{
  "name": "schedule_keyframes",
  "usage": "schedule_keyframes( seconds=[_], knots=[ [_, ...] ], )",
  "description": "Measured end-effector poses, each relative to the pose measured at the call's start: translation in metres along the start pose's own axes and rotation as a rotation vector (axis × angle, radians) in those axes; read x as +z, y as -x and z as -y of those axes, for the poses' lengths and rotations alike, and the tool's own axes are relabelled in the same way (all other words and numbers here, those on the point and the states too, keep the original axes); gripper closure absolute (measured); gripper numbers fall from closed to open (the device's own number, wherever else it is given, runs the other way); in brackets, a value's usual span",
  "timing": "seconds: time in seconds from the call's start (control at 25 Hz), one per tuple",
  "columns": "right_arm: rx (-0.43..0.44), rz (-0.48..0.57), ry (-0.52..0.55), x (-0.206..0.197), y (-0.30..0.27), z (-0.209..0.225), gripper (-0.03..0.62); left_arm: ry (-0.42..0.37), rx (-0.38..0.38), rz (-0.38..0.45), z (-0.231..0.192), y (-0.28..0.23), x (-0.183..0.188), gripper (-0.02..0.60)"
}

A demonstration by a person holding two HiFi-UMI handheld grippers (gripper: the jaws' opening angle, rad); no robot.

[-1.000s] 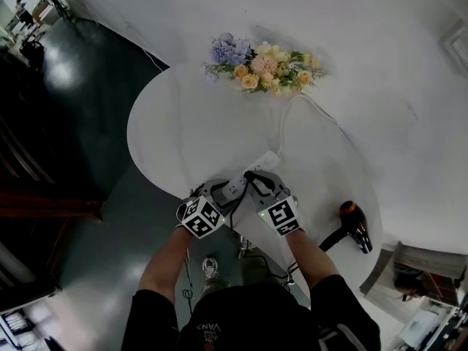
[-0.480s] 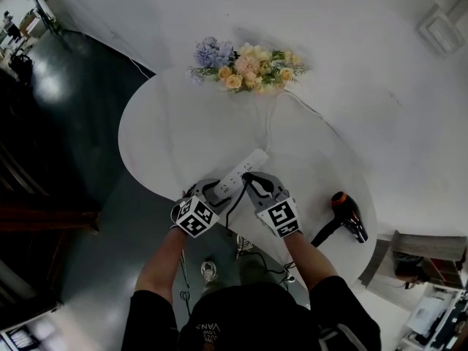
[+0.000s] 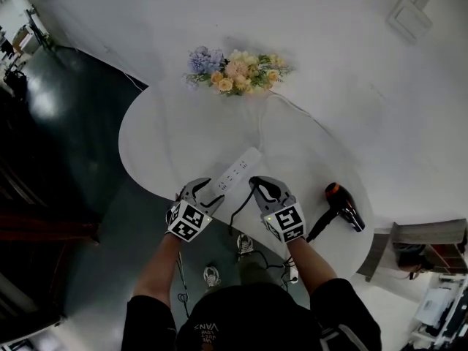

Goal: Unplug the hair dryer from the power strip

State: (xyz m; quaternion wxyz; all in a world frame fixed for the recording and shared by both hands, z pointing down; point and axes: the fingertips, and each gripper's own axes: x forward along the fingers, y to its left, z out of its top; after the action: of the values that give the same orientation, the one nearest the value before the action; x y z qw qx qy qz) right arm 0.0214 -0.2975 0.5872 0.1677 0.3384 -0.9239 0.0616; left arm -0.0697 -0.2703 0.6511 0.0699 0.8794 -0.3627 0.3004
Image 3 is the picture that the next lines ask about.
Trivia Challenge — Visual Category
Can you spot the person's left forearm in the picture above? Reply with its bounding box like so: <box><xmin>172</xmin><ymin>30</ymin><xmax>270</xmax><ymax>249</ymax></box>
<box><xmin>132</xmin><ymin>232</ymin><xmax>184</xmax><ymax>309</ymax></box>

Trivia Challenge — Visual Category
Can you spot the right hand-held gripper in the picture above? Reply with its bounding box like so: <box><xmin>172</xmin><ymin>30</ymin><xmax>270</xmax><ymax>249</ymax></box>
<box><xmin>249</xmin><ymin>175</ymin><xmax>306</xmax><ymax>244</ymax></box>

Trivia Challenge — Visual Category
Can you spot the white printer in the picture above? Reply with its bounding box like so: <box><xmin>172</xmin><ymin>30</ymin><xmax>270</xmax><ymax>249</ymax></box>
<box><xmin>415</xmin><ymin>279</ymin><xmax>464</xmax><ymax>338</ymax></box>

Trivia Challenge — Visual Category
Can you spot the thin black floor cable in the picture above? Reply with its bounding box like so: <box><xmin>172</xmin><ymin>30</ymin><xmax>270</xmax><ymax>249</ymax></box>
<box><xmin>175</xmin><ymin>250</ymin><xmax>192</xmax><ymax>320</ymax></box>

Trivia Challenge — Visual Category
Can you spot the white power strip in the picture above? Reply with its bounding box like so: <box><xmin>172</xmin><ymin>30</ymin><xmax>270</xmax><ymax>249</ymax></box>
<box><xmin>214</xmin><ymin>148</ymin><xmax>263</xmax><ymax>194</ymax></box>

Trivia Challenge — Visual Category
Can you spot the person's black shirt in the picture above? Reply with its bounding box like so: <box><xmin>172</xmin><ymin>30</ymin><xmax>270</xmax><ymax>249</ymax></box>
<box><xmin>121</xmin><ymin>277</ymin><xmax>383</xmax><ymax>351</ymax></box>

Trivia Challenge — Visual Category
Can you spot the person's right forearm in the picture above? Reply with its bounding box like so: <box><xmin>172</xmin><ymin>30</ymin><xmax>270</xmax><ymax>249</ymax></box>
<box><xmin>284</xmin><ymin>236</ymin><xmax>338</xmax><ymax>296</ymax></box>

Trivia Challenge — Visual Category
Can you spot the pastel flower bouquet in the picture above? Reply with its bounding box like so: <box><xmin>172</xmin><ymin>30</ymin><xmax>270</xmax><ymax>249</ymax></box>
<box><xmin>183</xmin><ymin>45</ymin><xmax>294</xmax><ymax>98</ymax></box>

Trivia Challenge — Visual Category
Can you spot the person's right shoe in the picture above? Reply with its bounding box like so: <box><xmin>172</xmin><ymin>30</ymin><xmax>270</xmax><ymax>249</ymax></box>
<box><xmin>236</xmin><ymin>233</ymin><xmax>254</xmax><ymax>260</ymax></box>

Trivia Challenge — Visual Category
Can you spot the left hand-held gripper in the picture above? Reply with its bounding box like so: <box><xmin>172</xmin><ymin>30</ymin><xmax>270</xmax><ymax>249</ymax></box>
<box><xmin>166</xmin><ymin>177</ymin><xmax>226</xmax><ymax>243</ymax></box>

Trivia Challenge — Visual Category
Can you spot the person's left shoe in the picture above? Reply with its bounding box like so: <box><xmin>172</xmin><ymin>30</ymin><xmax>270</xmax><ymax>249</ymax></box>
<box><xmin>203</xmin><ymin>265</ymin><xmax>222</xmax><ymax>289</ymax></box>

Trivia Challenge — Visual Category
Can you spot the white wall junction box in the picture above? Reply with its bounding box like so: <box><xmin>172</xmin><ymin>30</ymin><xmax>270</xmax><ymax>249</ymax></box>
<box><xmin>386</xmin><ymin>0</ymin><xmax>434</xmax><ymax>46</ymax></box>

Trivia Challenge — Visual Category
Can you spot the black hair dryer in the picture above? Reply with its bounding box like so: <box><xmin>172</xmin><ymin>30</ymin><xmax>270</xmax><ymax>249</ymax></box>
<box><xmin>305</xmin><ymin>182</ymin><xmax>366</xmax><ymax>244</ymax></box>

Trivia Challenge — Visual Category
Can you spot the person's shoe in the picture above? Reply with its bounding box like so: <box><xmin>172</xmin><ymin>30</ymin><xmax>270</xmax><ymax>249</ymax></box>
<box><xmin>236</xmin><ymin>233</ymin><xmax>254</xmax><ymax>260</ymax></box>
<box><xmin>203</xmin><ymin>265</ymin><xmax>222</xmax><ymax>289</ymax></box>

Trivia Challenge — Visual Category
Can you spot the white power strip cable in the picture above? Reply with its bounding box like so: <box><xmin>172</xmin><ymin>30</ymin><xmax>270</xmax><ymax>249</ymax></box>
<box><xmin>255</xmin><ymin>91</ymin><xmax>332</xmax><ymax>157</ymax></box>

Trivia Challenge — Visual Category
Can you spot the black hair dryer cable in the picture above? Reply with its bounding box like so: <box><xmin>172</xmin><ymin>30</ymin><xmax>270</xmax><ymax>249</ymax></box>
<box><xmin>227</xmin><ymin>185</ymin><xmax>257</xmax><ymax>235</ymax></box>

